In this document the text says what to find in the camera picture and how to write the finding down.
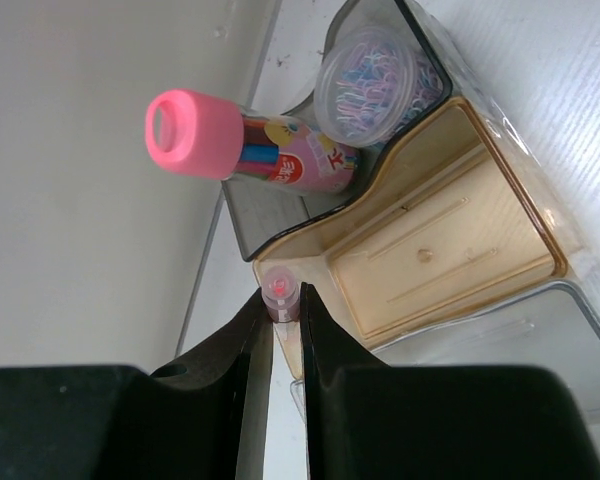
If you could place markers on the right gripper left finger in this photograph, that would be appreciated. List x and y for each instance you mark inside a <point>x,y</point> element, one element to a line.
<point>201,416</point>

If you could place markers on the clear paperclip jar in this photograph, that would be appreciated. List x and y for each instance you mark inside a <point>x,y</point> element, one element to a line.
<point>373,82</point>

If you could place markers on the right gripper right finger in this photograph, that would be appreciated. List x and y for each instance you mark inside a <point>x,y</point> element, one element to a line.
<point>366,419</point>

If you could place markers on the tiered clear desk organizer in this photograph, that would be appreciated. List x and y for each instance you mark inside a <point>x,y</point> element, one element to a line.
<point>451,247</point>

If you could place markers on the pink capped marker tube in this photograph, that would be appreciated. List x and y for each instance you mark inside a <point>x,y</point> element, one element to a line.
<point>194,134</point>

